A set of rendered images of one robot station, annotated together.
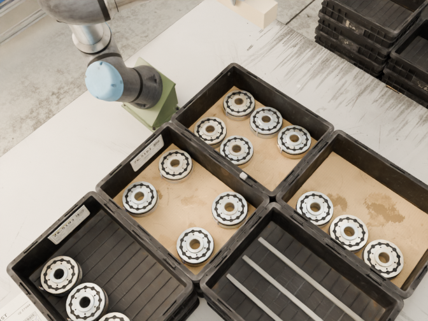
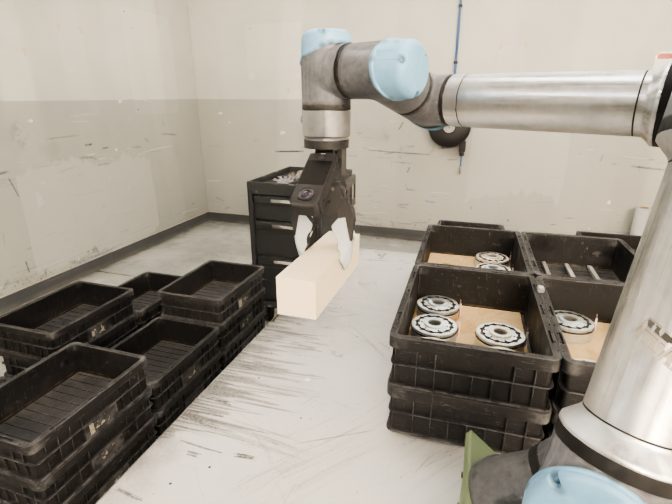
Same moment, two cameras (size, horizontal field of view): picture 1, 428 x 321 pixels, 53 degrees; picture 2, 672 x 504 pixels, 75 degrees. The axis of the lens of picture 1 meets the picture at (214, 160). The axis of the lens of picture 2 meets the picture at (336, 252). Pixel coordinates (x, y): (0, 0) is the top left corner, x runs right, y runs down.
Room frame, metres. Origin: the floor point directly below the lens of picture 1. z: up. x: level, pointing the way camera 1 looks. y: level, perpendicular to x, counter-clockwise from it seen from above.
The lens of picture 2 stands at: (1.41, 0.46, 1.35)
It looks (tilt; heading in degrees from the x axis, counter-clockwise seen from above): 19 degrees down; 238
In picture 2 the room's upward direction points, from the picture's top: straight up
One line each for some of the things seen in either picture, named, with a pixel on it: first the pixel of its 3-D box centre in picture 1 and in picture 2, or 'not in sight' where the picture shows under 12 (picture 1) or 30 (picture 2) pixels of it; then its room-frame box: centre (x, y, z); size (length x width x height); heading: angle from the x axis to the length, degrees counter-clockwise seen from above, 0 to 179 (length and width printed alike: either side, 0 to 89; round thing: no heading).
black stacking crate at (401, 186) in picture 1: (362, 213); (470, 264); (0.40, -0.39, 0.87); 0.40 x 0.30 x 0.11; 42
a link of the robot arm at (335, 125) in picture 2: not in sight; (324, 125); (1.05, -0.16, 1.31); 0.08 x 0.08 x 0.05
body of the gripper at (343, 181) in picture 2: not in sight; (328, 176); (1.04, -0.16, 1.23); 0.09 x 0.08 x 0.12; 40
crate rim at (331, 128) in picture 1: (251, 125); (471, 306); (0.70, -0.12, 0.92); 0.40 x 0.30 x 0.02; 42
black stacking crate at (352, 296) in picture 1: (296, 297); (579, 275); (0.20, -0.17, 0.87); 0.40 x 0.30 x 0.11; 42
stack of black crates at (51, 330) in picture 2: not in sight; (77, 354); (1.49, -1.39, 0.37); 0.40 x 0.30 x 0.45; 40
